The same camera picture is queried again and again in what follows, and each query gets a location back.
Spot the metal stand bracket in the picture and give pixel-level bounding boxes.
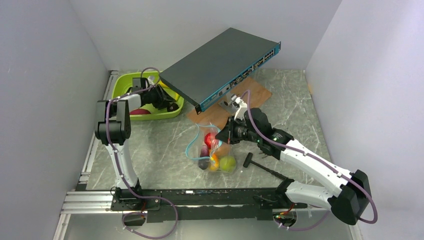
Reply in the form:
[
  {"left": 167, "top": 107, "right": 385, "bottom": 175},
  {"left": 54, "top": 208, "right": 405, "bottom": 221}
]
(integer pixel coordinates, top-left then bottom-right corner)
[{"left": 218, "top": 92, "right": 240, "bottom": 114}]

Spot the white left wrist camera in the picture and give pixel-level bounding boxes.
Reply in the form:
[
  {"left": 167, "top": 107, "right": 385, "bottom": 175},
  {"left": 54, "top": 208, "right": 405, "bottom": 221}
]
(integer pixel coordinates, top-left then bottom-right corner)
[{"left": 147, "top": 75, "right": 161, "bottom": 85}]

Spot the lime green plastic tray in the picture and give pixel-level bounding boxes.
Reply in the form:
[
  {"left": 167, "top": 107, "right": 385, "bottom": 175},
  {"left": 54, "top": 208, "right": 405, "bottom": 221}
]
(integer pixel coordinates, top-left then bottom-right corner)
[{"left": 110, "top": 72, "right": 184, "bottom": 121}]

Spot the red toy apple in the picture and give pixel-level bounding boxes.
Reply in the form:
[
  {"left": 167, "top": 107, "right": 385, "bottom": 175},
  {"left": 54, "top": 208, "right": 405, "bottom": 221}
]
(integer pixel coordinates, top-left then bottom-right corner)
[{"left": 203, "top": 132, "right": 221, "bottom": 150}]

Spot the dark brown toy fruit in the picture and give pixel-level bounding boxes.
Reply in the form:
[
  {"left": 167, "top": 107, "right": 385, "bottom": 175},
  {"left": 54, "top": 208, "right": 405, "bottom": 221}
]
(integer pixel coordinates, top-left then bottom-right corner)
[{"left": 167, "top": 102, "right": 179, "bottom": 112}]

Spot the dark grey network switch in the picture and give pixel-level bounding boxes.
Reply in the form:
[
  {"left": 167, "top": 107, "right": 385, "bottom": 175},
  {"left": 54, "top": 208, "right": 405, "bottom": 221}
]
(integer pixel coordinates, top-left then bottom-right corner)
[{"left": 159, "top": 27, "right": 281, "bottom": 114}]

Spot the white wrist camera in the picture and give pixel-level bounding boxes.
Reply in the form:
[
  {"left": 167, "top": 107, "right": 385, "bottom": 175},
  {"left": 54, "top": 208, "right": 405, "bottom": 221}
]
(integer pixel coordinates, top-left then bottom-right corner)
[
  {"left": 230, "top": 94, "right": 248, "bottom": 123},
  {"left": 147, "top": 75, "right": 161, "bottom": 85}
]

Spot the green toy pear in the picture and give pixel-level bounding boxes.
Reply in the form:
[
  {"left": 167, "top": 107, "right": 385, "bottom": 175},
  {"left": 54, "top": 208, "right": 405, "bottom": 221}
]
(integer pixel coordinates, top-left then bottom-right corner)
[{"left": 219, "top": 155, "right": 237, "bottom": 173}]

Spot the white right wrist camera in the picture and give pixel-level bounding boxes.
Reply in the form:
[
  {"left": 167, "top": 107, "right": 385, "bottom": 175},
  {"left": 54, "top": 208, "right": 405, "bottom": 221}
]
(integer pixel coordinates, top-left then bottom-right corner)
[{"left": 230, "top": 94, "right": 248, "bottom": 123}]

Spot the dark red toy fruit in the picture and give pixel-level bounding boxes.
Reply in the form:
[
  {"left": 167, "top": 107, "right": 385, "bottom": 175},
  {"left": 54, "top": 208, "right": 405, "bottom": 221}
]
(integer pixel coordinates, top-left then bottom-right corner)
[{"left": 130, "top": 108, "right": 151, "bottom": 115}]

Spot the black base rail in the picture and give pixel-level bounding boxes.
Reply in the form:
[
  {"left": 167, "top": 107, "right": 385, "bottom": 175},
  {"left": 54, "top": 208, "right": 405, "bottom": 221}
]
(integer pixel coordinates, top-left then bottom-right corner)
[{"left": 110, "top": 187, "right": 295, "bottom": 223}]

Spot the clear zip top bag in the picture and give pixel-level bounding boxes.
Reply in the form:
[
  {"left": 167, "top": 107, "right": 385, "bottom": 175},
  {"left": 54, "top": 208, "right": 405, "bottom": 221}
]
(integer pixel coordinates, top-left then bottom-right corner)
[{"left": 185, "top": 124, "right": 237, "bottom": 174}]

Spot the orange toy mango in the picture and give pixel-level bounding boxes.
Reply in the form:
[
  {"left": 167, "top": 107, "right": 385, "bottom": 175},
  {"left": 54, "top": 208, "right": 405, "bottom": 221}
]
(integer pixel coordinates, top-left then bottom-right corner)
[{"left": 208, "top": 154, "right": 220, "bottom": 172}]

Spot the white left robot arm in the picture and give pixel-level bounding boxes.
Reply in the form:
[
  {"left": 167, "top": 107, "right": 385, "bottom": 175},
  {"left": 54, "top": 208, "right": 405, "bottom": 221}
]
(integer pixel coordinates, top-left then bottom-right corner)
[{"left": 94, "top": 76, "right": 179, "bottom": 210}]

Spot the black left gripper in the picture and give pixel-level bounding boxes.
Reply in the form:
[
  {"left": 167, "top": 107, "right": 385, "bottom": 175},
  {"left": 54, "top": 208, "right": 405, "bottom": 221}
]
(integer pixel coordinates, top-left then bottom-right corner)
[{"left": 144, "top": 84, "right": 176, "bottom": 110}]

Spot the purple toy eggplant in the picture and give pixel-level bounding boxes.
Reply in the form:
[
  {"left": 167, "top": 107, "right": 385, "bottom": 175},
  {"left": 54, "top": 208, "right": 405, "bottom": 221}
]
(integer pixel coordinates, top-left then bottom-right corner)
[{"left": 197, "top": 145, "right": 210, "bottom": 170}]

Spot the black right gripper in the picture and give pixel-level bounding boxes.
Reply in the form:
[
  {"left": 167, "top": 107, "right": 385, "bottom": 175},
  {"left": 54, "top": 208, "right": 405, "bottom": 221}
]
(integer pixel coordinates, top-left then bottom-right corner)
[{"left": 215, "top": 115, "right": 261, "bottom": 145}]

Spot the black rubber mallet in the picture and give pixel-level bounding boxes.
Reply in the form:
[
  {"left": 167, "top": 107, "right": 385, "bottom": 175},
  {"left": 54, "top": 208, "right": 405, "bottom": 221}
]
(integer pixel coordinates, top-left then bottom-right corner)
[{"left": 242, "top": 152, "right": 287, "bottom": 181}]

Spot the wooden board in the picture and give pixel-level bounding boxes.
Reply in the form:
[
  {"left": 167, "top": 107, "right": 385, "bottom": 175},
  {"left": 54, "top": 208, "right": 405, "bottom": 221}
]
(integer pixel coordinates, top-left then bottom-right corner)
[{"left": 186, "top": 77, "right": 272, "bottom": 129}]

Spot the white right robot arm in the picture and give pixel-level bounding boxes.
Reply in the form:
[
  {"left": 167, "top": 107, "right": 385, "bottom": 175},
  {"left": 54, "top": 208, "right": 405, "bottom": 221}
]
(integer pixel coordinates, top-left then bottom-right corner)
[{"left": 215, "top": 108, "right": 378, "bottom": 225}]

